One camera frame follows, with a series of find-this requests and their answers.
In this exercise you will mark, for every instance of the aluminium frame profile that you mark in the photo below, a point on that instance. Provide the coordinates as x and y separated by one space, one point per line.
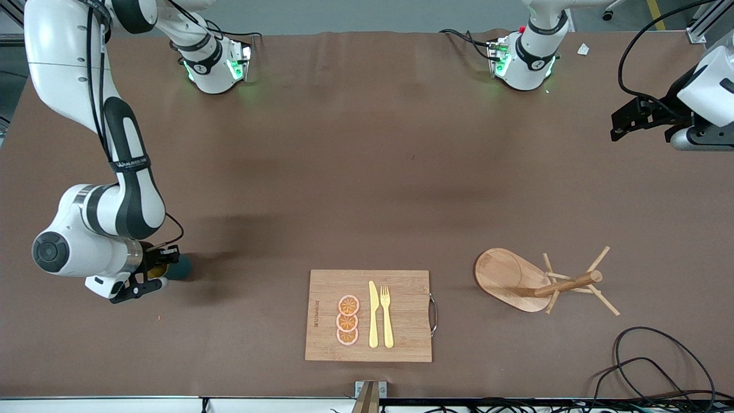
11 37
702 26

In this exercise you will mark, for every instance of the teal ribbed mug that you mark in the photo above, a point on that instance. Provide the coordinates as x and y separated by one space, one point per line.
182 268

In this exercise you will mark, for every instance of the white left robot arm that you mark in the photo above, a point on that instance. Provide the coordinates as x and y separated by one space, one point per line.
533 63

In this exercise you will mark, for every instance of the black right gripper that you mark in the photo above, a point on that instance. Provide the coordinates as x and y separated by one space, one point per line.
150 259

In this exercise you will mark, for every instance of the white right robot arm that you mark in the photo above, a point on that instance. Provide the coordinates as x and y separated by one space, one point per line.
74 252

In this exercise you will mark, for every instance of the metal bracket at table edge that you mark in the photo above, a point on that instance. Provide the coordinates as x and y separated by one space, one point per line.
369 396

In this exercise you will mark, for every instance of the wooden mug tree stand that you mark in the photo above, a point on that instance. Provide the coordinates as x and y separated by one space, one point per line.
504 275

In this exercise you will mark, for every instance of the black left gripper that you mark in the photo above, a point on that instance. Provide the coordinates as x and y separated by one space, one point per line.
668 103

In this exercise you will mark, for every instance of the small white paper scrap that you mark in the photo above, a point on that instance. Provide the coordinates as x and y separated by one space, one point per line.
583 49

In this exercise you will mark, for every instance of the toy orange slice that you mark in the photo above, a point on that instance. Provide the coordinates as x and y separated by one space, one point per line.
347 337
347 322
348 304

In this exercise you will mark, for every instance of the black caster wheel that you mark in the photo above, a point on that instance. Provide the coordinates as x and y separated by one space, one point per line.
607 12

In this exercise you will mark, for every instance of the pale yellow plastic fork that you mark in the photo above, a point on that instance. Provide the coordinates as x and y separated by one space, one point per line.
387 321

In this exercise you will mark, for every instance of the white table edge rail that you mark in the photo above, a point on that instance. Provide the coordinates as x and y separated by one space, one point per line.
114 405

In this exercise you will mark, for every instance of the pale yellow plastic knife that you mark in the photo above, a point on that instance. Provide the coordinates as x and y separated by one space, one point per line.
373 315

